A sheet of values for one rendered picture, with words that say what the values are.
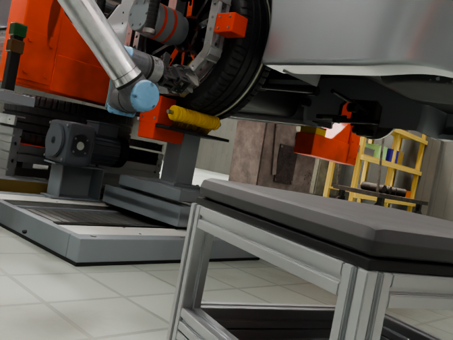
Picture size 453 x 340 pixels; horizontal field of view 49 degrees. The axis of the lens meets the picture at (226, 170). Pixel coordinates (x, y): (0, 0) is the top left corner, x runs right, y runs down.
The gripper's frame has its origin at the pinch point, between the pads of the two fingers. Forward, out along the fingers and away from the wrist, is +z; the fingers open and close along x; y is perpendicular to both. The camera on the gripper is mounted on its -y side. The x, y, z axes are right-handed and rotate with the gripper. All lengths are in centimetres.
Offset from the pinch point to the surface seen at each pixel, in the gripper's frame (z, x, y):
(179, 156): 14.0, -32.4, 8.7
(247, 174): 402, -244, -187
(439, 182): 825, -136, -145
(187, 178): 20.2, -38.2, 14.9
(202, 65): 0.4, 5.4, -3.2
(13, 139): -30, -77, -28
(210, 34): -1.1, 15.1, -8.9
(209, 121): 17.6, -13.9, 4.1
